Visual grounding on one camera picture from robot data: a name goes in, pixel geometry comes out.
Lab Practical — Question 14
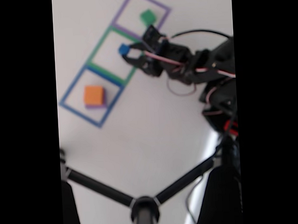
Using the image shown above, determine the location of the orange block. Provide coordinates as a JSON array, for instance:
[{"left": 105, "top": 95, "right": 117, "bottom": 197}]
[{"left": 83, "top": 84, "right": 106, "bottom": 106}]

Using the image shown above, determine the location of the small blue cube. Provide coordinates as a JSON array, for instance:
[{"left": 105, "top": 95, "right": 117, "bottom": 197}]
[{"left": 117, "top": 43, "right": 131, "bottom": 56}]

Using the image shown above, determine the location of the purple tape square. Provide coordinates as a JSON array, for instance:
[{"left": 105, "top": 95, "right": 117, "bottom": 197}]
[{"left": 110, "top": 0, "right": 173, "bottom": 41}]

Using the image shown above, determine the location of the blue tape square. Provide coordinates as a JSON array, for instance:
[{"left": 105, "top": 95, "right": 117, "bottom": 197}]
[{"left": 57, "top": 63, "right": 127, "bottom": 131}]

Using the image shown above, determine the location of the large purple block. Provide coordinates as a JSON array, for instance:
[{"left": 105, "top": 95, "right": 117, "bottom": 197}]
[{"left": 84, "top": 88, "right": 108, "bottom": 110}]

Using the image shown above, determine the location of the red clamp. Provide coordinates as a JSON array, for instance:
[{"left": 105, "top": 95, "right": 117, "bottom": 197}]
[{"left": 224, "top": 119, "right": 239, "bottom": 138}]

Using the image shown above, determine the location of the red white servo cable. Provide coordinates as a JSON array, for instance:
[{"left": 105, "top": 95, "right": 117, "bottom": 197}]
[
  {"left": 201, "top": 79, "right": 238, "bottom": 116},
  {"left": 144, "top": 45, "right": 236, "bottom": 83}
]

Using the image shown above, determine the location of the green tape square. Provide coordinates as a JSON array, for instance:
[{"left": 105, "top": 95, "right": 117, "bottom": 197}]
[{"left": 84, "top": 24, "right": 145, "bottom": 88}]

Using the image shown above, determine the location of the green cube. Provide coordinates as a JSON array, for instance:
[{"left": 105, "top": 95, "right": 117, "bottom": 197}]
[{"left": 139, "top": 8, "right": 158, "bottom": 27}]

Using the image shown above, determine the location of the black tripod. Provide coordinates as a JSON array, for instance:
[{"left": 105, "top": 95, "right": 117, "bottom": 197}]
[{"left": 59, "top": 138, "right": 244, "bottom": 224}]

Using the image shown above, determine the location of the blue camera circuit board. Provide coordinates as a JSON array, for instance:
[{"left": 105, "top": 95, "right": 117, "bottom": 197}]
[{"left": 141, "top": 24, "right": 168, "bottom": 54}]

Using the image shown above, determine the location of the long black cable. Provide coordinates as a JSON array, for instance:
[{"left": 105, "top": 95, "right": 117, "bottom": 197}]
[{"left": 171, "top": 28, "right": 244, "bottom": 224}]

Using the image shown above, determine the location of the thin black looped cable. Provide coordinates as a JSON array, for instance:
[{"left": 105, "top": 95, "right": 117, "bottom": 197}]
[{"left": 166, "top": 74, "right": 197, "bottom": 97}]

